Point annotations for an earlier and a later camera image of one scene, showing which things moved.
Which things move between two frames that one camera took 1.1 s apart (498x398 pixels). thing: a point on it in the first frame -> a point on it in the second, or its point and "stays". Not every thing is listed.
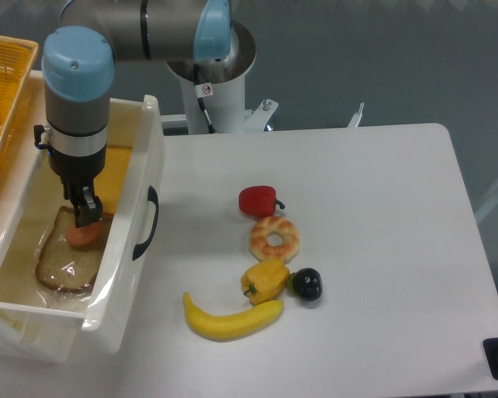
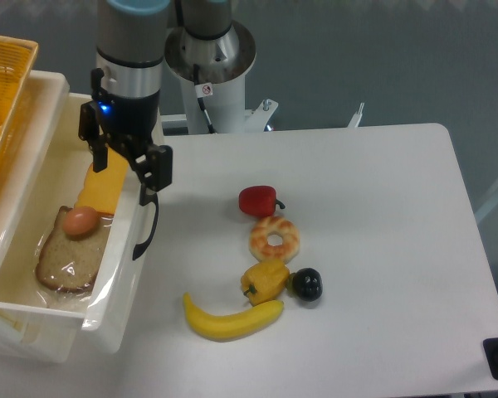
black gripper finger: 88,206 -> 158,172
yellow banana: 222,327 stays
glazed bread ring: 272,225 stays
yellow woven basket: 7,65 stays
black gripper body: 80,171 -> 129,121
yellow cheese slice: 109,183 stays
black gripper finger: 71,191 -> 90,130
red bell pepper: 259,201 stays
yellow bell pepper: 265,281 stays
